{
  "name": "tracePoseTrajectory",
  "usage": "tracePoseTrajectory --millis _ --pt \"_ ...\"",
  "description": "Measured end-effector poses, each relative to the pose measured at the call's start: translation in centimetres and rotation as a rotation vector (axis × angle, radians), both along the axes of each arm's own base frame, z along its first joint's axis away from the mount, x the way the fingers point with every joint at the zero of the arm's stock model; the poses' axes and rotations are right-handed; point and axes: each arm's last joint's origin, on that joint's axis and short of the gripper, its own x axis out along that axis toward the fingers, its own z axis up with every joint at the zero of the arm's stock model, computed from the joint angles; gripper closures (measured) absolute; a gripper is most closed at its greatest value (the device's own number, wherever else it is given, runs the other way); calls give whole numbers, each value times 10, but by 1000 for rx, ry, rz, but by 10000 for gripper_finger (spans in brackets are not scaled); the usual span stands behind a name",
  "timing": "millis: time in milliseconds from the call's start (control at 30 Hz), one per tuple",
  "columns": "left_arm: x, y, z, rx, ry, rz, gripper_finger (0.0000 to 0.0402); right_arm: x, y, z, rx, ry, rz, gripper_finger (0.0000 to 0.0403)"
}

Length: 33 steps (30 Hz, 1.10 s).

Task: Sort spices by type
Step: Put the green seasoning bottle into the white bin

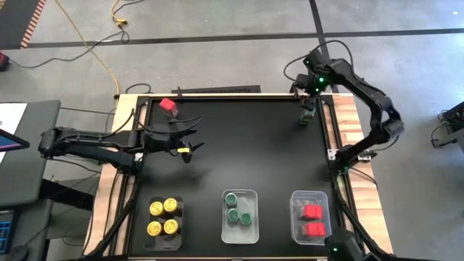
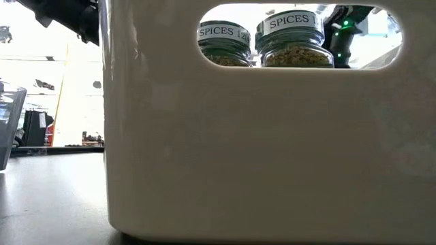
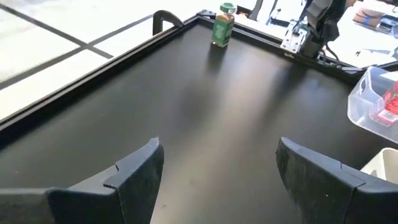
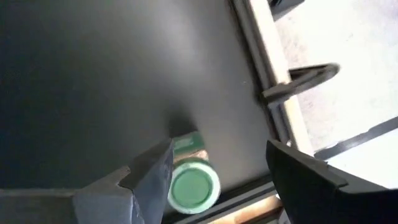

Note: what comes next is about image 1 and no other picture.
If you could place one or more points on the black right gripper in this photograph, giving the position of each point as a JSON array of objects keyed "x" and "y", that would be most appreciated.
[{"x": 311, "y": 81}]

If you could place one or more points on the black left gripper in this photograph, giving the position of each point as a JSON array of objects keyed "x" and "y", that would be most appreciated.
[{"x": 159, "y": 137}]

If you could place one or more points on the green lid spice jar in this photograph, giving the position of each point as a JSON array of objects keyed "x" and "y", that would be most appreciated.
[
  {"x": 233, "y": 215},
  {"x": 307, "y": 116}
]

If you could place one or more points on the red lid spice jar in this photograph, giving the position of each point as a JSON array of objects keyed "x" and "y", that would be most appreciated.
[
  {"x": 167, "y": 105},
  {"x": 314, "y": 229},
  {"x": 312, "y": 212}
]

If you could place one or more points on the yellow lid black spice jar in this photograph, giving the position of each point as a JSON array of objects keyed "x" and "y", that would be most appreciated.
[
  {"x": 170, "y": 227},
  {"x": 170, "y": 205},
  {"x": 154, "y": 228},
  {"x": 156, "y": 208}
]

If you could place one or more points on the green lid jar dark label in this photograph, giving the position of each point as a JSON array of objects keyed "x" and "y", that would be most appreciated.
[{"x": 231, "y": 198}]

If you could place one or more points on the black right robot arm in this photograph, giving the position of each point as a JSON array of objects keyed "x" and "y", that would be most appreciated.
[{"x": 362, "y": 87}]

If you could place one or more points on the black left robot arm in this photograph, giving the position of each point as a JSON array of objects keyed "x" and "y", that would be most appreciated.
[{"x": 90, "y": 143}]

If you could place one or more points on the black table mat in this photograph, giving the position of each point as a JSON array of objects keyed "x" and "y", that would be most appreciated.
[{"x": 253, "y": 152}]

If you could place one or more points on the long black bar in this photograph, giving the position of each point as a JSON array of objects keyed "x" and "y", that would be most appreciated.
[{"x": 217, "y": 89}]

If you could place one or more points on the frosted white plastic bin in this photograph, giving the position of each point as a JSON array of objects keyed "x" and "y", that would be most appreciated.
[{"x": 239, "y": 235}]

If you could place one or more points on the clear smoky plastic bin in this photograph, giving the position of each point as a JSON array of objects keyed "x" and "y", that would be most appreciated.
[{"x": 163, "y": 244}]

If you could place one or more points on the black object with green light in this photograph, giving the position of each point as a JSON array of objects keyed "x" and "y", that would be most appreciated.
[{"x": 340, "y": 246}]

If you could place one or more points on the grey side table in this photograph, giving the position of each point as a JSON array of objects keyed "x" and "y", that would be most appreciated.
[{"x": 36, "y": 174}]

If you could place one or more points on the tablet with lit screen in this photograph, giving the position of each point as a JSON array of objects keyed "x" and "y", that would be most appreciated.
[{"x": 9, "y": 143}]

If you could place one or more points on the white paper sheet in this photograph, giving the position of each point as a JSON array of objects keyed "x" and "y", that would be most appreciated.
[{"x": 11, "y": 116}]

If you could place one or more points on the lit keyboard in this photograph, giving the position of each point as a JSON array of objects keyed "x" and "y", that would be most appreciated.
[{"x": 4, "y": 232}]

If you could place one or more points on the red floor device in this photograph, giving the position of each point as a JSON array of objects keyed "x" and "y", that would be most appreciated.
[{"x": 3, "y": 61}]

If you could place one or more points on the black mat orange striped edge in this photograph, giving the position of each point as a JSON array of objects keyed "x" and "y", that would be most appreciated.
[{"x": 14, "y": 18}]

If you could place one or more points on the black clamp post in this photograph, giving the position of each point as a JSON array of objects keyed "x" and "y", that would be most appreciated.
[
  {"x": 294, "y": 90},
  {"x": 178, "y": 92}
]

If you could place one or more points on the silver mounting bracket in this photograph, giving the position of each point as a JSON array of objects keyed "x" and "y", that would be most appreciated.
[
  {"x": 138, "y": 156},
  {"x": 333, "y": 154}
]

